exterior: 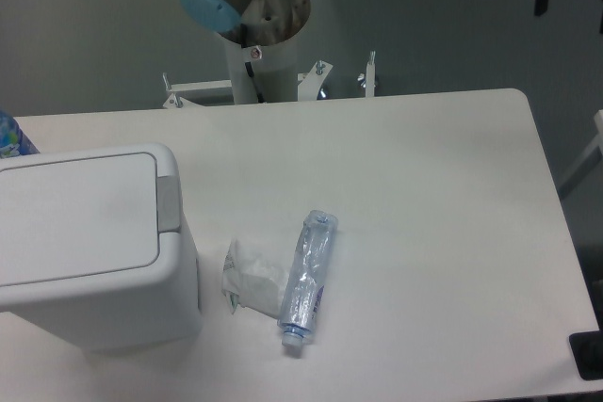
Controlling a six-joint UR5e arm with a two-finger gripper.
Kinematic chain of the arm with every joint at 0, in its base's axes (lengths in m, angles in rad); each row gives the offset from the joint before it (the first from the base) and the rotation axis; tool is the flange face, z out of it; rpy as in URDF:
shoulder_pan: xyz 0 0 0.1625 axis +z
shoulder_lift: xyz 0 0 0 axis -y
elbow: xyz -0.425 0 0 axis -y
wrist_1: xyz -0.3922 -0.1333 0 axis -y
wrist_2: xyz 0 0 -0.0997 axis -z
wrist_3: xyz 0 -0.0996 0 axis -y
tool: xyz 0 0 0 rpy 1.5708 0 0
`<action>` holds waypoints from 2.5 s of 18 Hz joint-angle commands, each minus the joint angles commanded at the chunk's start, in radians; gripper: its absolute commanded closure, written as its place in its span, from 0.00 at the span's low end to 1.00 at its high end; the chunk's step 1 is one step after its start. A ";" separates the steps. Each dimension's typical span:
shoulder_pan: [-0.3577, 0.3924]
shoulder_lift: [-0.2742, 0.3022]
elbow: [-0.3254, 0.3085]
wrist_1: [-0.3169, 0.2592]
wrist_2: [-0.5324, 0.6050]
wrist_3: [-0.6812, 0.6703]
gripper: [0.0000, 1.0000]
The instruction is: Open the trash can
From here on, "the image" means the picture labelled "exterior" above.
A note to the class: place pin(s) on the crushed clear plastic bottle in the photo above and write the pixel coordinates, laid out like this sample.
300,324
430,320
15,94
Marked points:
306,280

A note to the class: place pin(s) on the white frame at right edge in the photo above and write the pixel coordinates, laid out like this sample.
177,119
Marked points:
586,161

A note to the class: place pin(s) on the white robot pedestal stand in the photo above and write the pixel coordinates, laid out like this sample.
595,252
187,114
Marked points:
257,75

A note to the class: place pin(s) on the crumpled white paper bag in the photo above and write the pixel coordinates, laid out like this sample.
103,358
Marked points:
250,280

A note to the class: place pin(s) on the grey lid push button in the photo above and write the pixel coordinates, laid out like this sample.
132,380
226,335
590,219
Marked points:
169,204

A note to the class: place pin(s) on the white trash can lid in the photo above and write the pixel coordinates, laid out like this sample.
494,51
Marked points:
73,218

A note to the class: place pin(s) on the blue patterned bottle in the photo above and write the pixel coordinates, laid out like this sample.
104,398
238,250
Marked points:
14,142

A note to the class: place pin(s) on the black clamp at table edge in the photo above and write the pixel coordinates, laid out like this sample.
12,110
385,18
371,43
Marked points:
587,351

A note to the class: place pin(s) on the white plastic trash can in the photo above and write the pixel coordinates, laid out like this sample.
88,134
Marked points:
119,309

